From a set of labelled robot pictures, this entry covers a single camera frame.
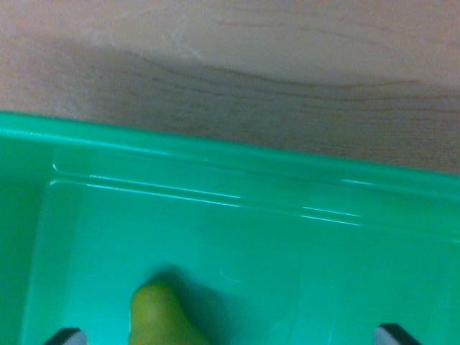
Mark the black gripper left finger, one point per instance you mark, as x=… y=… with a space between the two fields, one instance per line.
x=68 y=337

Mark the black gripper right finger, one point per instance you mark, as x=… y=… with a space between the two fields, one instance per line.
x=391 y=335

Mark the yellow-green toy pear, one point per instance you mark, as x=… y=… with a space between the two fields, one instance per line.
x=158 y=320

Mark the green plastic bin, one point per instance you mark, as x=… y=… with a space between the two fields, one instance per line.
x=251 y=233

